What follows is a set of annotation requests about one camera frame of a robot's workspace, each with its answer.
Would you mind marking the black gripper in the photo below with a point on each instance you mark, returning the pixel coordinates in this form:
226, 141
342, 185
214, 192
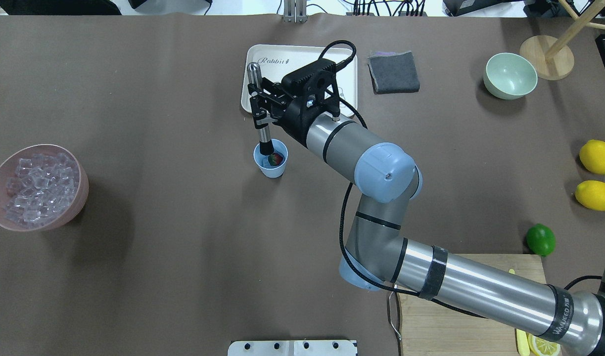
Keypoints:
294, 118

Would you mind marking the steel muddler black tip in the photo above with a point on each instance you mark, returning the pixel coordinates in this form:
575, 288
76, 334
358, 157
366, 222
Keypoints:
259, 114

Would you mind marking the red strawberry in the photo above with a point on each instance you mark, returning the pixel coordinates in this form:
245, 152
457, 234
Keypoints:
275, 159

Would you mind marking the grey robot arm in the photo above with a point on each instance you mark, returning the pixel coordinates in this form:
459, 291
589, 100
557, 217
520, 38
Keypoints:
376, 253

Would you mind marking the light blue plastic cup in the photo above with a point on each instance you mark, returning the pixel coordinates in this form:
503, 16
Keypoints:
271, 171

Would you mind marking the wooden cup stand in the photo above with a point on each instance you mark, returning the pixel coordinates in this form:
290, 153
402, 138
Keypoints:
551, 57

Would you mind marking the cream rabbit tray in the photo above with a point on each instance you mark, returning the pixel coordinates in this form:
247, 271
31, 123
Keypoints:
276, 61

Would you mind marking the grey folded cloth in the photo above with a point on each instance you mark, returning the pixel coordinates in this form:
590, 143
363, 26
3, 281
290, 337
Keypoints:
393, 73

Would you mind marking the pink bowl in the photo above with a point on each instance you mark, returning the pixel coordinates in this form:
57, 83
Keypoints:
7, 170

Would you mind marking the mint green bowl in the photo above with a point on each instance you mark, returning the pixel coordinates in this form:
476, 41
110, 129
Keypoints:
509, 76

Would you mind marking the bamboo cutting board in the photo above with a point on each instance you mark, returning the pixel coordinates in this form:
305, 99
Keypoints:
431, 330

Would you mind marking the green lime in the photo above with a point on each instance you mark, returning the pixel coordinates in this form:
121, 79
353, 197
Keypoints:
541, 240

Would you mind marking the yellow lemon upper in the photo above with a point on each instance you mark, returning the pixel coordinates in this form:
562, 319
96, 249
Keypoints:
592, 156

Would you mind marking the yellow lemon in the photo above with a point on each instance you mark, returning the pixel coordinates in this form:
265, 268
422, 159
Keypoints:
592, 156
591, 194

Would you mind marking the yellow lemon lower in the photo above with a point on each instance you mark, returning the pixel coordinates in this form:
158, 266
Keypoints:
591, 194

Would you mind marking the yellow plastic knife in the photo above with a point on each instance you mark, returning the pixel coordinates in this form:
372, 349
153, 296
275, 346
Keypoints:
521, 343

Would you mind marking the lemon slice lower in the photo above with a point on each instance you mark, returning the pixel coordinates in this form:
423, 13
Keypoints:
541, 347

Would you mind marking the aluminium frame post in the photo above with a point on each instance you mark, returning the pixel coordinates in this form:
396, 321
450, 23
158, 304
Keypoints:
294, 11

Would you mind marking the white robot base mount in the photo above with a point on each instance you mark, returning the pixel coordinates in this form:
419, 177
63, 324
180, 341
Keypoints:
294, 348

